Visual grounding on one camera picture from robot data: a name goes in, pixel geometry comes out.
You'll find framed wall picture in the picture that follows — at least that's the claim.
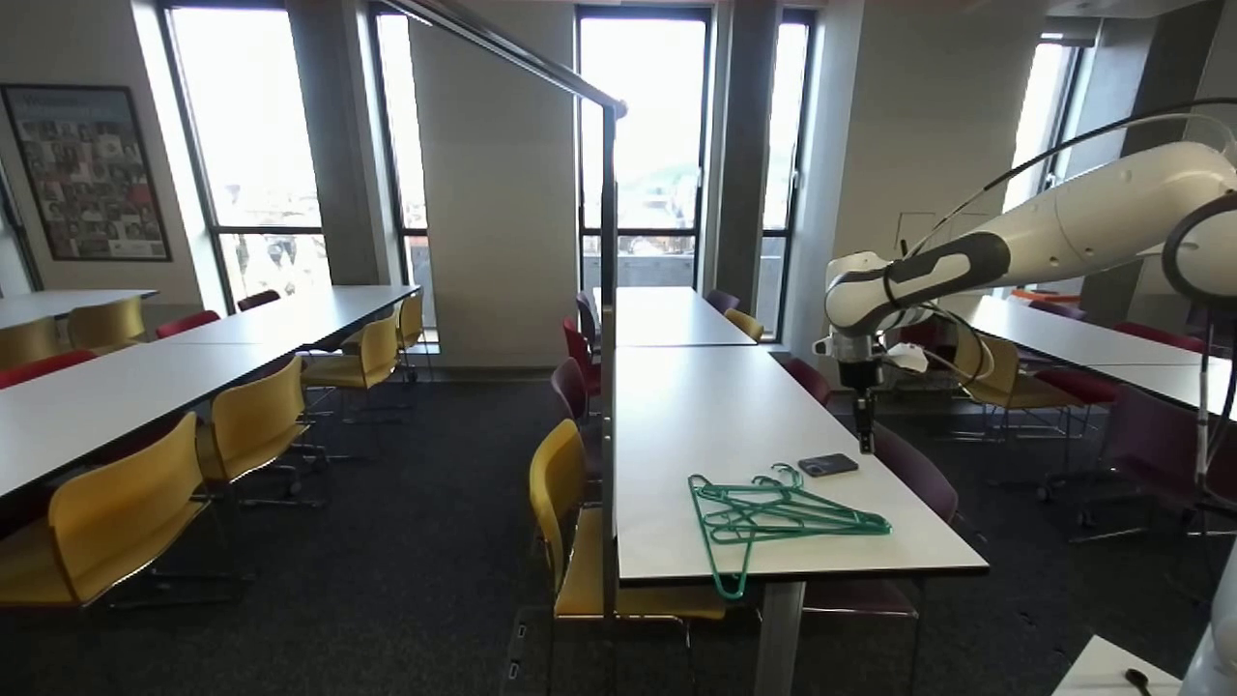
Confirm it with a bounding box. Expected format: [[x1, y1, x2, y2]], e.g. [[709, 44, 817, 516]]
[[0, 83, 179, 268]]

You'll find red chair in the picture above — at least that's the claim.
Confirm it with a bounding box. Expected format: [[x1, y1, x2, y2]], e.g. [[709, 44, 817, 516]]
[[1028, 362, 1130, 411], [557, 317, 607, 398], [1018, 287, 1091, 320], [149, 307, 225, 345], [0, 345, 102, 394]]

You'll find wide tall window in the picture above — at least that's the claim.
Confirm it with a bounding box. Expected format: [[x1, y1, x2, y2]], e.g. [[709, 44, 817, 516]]
[[156, 0, 329, 313]]

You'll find black smartphone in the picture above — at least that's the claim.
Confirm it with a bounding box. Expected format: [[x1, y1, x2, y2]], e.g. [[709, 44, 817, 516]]
[[795, 451, 863, 480]]

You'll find grey table leg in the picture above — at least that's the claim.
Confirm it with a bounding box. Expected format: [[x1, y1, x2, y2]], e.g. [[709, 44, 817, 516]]
[[751, 576, 813, 696]]

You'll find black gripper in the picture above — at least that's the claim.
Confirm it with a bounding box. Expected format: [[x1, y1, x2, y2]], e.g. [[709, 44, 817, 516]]
[[843, 335, 890, 456]]

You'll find long white table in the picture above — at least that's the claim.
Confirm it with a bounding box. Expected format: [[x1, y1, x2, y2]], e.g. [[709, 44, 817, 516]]
[[0, 281, 419, 498]]

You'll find narrow tall window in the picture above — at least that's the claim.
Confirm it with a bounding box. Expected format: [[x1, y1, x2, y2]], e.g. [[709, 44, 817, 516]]
[[754, 8, 819, 339], [367, 4, 435, 326]]

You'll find metal clothes rail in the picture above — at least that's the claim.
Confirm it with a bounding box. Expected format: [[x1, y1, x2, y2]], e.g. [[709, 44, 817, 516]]
[[381, 0, 633, 648]]

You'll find yellow chair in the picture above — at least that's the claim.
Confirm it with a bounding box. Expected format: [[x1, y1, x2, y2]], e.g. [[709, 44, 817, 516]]
[[948, 326, 1082, 418], [300, 308, 406, 394], [394, 291, 429, 353], [0, 317, 70, 374], [62, 297, 149, 355], [722, 300, 768, 345], [195, 355, 318, 508], [523, 415, 731, 661], [0, 406, 214, 614]]

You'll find tall window with balcony view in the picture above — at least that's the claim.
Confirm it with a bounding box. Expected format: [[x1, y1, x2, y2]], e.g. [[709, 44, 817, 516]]
[[571, 4, 716, 293]]

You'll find slanted bright window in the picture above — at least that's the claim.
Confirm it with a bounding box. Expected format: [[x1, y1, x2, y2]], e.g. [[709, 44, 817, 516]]
[[1000, 31, 1098, 215]]

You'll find white box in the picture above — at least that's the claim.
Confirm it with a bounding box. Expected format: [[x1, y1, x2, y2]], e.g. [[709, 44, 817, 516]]
[[1048, 632, 1185, 696]]

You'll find dark chair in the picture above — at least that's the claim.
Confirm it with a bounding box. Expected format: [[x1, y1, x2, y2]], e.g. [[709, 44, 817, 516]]
[[571, 291, 607, 345]]

